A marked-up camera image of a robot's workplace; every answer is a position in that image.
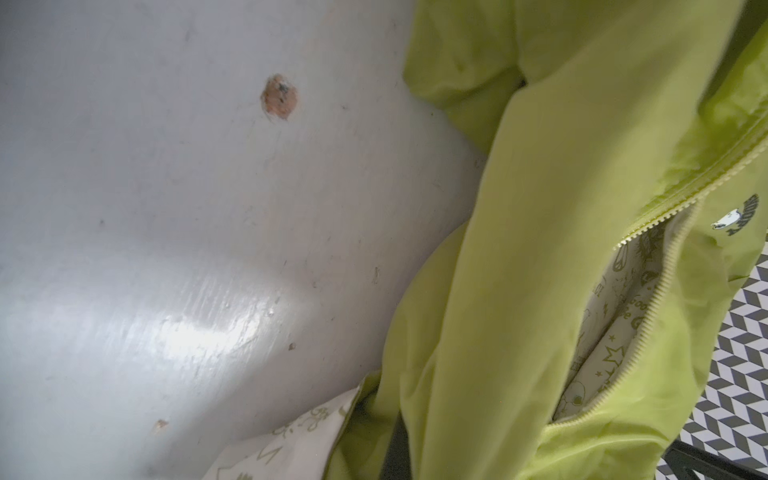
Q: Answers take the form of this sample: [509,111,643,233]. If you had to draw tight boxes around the green jacket with printed lining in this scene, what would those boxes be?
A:
[208,1,767,479]

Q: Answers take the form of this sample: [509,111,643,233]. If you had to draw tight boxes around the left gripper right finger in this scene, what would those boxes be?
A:
[662,440,767,480]

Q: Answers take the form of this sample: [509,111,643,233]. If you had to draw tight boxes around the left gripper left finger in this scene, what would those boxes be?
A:
[379,413,413,480]

